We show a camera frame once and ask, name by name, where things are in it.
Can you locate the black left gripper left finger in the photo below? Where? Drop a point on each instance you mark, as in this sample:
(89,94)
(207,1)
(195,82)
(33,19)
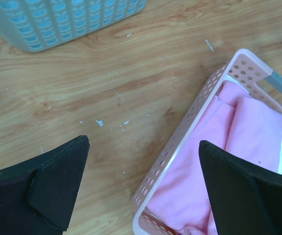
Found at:
(37,196)

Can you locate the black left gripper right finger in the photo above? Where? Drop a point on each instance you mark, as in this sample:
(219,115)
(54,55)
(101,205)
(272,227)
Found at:
(246,199)

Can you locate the light blue perforated basket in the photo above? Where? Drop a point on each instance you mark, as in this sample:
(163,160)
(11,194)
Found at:
(37,25)

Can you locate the pink perforated basket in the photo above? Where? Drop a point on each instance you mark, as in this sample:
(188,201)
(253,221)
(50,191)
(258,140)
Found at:
(246,68)

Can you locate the pink folded cloth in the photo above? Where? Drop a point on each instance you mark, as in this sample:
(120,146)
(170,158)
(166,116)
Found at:
(181,201)

